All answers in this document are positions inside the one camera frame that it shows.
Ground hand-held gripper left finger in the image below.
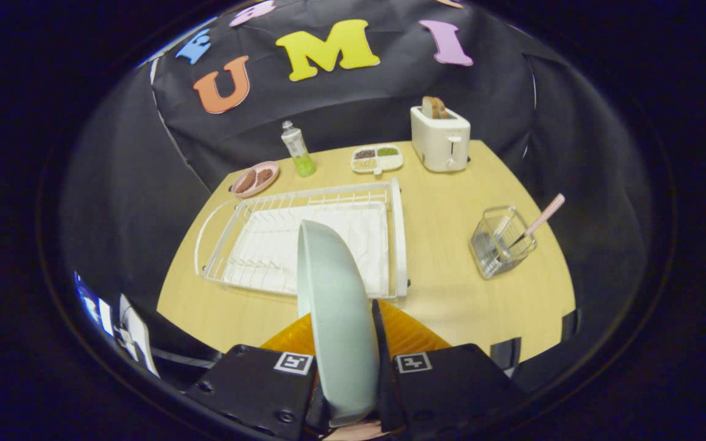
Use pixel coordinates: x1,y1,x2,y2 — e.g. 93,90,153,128
185,312,332,441

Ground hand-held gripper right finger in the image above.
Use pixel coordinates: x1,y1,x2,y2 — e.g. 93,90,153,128
371,298,527,441

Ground pale green plate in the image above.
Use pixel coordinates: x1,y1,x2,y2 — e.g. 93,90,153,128
297,219,381,428

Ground white wire dish rack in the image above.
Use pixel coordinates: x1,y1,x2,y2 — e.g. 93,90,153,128
194,178,409,301

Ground pink checkered handle spoon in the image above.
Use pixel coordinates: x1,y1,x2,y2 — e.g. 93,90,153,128
508,194,566,249

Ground small pink plate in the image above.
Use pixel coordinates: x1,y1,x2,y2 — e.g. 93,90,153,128
230,160,280,198

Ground white divided snack dish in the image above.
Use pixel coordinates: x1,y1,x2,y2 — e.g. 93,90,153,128
351,144,404,176

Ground black table clamp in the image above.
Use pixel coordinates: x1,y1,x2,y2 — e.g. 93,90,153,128
490,336,522,372

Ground white box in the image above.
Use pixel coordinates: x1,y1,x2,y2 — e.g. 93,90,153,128
118,294,161,377

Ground white drip tray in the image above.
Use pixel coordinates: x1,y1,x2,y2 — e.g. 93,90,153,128
223,201,390,296

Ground computer monitor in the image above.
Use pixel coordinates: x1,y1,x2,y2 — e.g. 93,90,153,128
73,271,115,337

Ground clear bottle with green liquid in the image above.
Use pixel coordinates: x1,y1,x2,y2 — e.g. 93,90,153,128
281,120,317,178

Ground black backdrop cloth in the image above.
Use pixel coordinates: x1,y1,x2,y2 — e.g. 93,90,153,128
59,0,654,393

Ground cream toaster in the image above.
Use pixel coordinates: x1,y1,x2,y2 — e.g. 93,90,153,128
410,105,471,173

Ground brown bread slice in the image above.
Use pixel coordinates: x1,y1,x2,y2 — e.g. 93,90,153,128
422,96,450,120

